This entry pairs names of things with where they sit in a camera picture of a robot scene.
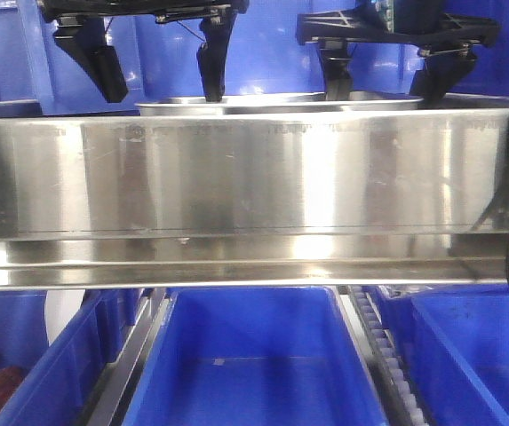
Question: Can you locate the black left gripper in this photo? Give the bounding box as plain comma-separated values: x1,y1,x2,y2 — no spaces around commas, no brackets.
37,0,250,103

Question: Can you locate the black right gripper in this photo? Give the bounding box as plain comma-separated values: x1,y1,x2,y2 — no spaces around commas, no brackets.
296,1,500,104

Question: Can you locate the silver metal tray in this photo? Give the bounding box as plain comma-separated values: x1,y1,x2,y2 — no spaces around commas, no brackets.
136,91,423,116

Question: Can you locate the blue bin upper centre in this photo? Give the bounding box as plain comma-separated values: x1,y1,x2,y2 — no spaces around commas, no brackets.
15,0,428,117

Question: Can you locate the blue bin upper right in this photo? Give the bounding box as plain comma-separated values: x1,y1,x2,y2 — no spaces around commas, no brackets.
444,0,509,97

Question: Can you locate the blue bin lower right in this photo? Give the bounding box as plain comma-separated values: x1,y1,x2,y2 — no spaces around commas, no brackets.
369,284,509,425

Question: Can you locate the blue bin lower left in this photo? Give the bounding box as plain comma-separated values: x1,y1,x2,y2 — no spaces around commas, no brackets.
0,289,142,425

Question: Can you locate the blue bin lower centre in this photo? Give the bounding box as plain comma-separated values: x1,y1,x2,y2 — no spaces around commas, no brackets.
123,287,388,425

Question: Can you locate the stainless steel shelf rail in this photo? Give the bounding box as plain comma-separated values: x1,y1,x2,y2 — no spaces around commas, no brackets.
0,107,509,290

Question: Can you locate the metal divider rail left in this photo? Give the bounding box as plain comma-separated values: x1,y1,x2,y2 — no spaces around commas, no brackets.
76,288,170,425

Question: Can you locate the roller track rail right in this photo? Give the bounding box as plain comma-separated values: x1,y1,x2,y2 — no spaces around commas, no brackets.
348,287,429,425

